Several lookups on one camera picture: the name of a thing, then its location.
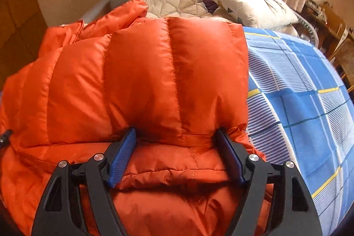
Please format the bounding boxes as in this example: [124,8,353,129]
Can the white cloth by headboard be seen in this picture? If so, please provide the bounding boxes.
[80,0,110,23]

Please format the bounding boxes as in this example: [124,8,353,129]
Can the white patterned pillow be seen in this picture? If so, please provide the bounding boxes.
[213,0,298,29]

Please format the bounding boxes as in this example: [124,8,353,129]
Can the beige quilted jacket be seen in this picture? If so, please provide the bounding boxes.
[143,0,212,19]

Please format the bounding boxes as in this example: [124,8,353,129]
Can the wicker wooden chair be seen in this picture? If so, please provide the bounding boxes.
[329,31,354,93]

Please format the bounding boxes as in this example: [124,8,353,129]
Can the orange down jacket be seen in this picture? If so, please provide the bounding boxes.
[1,0,255,235]

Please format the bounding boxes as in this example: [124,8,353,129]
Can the blue plaid bed sheet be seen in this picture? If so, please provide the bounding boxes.
[244,27,353,235]

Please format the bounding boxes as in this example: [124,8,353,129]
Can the wooden side table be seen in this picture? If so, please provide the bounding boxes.
[301,0,347,58]

